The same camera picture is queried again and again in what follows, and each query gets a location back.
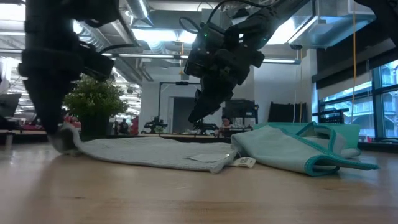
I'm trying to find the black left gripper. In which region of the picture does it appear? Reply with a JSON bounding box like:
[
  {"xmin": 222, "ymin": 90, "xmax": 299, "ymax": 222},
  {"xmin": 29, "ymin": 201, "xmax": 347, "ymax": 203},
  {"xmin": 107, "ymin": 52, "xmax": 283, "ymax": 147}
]
[{"xmin": 17, "ymin": 28, "xmax": 86, "ymax": 137}]

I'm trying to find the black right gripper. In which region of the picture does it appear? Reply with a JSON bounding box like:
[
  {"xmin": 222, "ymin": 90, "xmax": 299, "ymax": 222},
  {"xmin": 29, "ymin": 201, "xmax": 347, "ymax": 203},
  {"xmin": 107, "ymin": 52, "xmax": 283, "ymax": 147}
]
[{"xmin": 187, "ymin": 23, "xmax": 265, "ymax": 124}]

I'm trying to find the grey waffle microfiber towel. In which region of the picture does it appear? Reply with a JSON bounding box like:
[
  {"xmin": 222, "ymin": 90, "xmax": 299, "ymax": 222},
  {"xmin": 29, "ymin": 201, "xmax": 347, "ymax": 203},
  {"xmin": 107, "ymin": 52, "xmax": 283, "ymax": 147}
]
[{"xmin": 48, "ymin": 123, "xmax": 239, "ymax": 174}]

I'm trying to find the light blue teal-edged microfiber towel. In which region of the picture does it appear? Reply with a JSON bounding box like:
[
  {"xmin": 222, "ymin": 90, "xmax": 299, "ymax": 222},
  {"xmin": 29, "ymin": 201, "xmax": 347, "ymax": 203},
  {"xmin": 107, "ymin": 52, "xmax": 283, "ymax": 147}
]
[{"xmin": 230, "ymin": 121, "xmax": 380, "ymax": 177}]

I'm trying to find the teal plastic basket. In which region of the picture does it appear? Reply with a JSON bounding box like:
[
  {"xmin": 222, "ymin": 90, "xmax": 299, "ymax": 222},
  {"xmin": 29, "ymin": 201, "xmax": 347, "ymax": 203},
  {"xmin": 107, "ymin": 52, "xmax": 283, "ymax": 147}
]
[{"xmin": 252, "ymin": 121, "xmax": 362, "ymax": 151}]

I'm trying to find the person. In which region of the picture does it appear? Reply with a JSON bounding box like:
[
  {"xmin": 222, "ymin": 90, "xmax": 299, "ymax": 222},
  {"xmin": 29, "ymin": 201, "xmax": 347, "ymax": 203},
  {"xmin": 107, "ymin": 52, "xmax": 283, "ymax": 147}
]
[
  {"xmin": 119, "ymin": 118, "xmax": 131, "ymax": 135},
  {"xmin": 213, "ymin": 115, "xmax": 234, "ymax": 138}
]

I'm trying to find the grey door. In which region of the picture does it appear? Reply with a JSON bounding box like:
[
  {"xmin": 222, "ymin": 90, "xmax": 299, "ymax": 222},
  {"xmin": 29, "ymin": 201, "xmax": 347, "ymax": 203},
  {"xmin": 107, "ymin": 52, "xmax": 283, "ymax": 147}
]
[{"xmin": 172, "ymin": 96, "xmax": 197, "ymax": 134}]

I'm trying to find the black equipment cabinet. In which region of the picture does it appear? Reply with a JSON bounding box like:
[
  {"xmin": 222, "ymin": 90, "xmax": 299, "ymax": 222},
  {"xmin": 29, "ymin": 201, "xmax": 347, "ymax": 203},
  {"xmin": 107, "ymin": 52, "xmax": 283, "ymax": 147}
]
[{"xmin": 222, "ymin": 99, "xmax": 259, "ymax": 127}]

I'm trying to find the dark computer monitor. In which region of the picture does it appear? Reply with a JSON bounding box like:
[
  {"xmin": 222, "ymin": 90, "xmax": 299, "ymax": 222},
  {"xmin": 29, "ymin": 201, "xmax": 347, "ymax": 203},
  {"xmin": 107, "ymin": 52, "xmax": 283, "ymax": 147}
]
[{"xmin": 0, "ymin": 93, "xmax": 22, "ymax": 118}]

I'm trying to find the artificial green plant black pot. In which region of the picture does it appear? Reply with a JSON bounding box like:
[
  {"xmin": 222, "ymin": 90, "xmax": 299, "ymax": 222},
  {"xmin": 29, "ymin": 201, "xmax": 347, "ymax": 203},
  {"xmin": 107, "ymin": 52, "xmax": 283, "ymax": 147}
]
[{"xmin": 63, "ymin": 73, "xmax": 129, "ymax": 141}]

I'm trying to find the white handwritten paper tag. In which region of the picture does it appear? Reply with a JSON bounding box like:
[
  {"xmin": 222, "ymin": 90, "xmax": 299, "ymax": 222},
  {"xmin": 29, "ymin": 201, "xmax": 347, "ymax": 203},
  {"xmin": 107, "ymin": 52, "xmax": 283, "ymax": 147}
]
[{"xmin": 230, "ymin": 156, "xmax": 257, "ymax": 169}]

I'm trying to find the long ceiling light tube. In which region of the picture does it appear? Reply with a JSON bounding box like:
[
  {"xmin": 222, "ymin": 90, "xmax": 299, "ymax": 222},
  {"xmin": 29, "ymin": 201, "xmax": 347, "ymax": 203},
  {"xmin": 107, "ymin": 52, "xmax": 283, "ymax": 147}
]
[{"xmin": 101, "ymin": 52, "xmax": 302, "ymax": 65}]

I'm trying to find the black flat panel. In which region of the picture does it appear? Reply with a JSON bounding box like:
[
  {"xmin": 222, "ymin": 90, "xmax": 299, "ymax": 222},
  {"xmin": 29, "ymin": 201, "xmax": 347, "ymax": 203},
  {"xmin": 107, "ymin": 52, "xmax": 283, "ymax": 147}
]
[{"xmin": 267, "ymin": 101, "xmax": 308, "ymax": 123}]

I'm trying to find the black camera stand frame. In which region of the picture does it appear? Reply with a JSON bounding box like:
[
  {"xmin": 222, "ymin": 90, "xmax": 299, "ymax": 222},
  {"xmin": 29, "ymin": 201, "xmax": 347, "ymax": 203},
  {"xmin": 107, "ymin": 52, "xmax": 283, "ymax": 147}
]
[{"xmin": 157, "ymin": 80, "xmax": 205, "ymax": 131}]

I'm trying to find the black aluminium table frame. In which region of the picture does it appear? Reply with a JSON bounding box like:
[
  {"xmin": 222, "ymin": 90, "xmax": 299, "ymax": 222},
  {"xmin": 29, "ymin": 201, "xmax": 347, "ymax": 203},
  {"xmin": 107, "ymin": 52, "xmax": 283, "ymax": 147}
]
[{"xmin": 0, "ymin": 129, "xmax": 398, "ymax": 154}]

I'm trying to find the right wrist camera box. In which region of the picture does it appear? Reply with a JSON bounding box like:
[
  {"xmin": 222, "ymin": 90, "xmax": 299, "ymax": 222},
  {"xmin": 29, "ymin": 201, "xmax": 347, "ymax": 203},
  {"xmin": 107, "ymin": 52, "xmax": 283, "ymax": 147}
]
[{"xmin": 183, "ymin": 49, "xmax": 208, "ymax": 78}]

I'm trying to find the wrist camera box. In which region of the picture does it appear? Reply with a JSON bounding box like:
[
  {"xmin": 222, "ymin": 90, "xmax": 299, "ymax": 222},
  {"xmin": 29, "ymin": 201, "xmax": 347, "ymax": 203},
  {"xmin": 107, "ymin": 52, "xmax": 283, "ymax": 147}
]
[
  {"xmin": 79, "ymin": 42, "xmax": 116, "ymax": 80},
  {"xmin": 183, "ymin": 49, "xmax": 208, "ymax": 78}
]

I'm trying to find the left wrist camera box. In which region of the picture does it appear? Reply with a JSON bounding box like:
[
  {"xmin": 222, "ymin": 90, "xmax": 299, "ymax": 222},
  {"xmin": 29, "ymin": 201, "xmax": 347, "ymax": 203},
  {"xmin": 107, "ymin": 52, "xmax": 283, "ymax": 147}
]
[{"xmin": 79, "ymin": 42, "xmax": 116, "ymax": 80}]

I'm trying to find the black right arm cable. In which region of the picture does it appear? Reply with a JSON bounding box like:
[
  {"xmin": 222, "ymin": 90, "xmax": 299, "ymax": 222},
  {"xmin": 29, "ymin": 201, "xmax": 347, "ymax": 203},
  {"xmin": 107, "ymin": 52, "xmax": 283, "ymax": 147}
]
[{"xmin": 178, "ymin": 0, "xmax": 273, "ymax": 35}]

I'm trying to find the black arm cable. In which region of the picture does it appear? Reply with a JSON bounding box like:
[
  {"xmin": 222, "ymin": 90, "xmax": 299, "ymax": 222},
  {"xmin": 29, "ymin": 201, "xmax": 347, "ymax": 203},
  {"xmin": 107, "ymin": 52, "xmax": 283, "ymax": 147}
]
[
  {"xmin": 98, "ymin": 42, "xmax": 139, "ymax": 55},
  {"xmin": 178, "ymin": 0, "xmax": 273, "ymax": 35}
]

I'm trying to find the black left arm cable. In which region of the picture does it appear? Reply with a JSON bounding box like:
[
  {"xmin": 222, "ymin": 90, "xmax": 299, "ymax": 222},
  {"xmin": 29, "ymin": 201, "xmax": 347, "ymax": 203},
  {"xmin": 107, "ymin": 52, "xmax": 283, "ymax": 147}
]
[{"xmin": 98, "ymin": 42, "xmax": 139, "ymax": 55}]

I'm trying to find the yellow hanging cord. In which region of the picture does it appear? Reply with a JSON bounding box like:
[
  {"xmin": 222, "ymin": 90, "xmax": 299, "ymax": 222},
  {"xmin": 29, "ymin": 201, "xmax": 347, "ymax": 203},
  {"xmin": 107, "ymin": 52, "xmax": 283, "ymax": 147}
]
[
  {"xmin": 351, "ymin": 0, "xmax": 357, "ymax": 116},
  {"xmin": 298, "ymin": 49, "xmax": 303, "ymax": 124}
]

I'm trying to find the black wire cart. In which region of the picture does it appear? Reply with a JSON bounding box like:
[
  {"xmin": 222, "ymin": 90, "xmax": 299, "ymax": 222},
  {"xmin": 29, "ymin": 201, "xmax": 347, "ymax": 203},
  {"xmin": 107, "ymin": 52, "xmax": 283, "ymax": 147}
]
[{"xmin": 312, "ymin": 108, "xmax": 349, "ymax": 124}]

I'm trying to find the silver rectangular ceiling duct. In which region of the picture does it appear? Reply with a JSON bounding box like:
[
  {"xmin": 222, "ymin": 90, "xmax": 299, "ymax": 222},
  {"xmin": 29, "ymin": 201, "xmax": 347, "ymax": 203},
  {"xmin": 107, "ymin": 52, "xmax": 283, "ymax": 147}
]
[{"xmin": 287, "ymin": 0, "xmax": 377, "ymax": 50}]

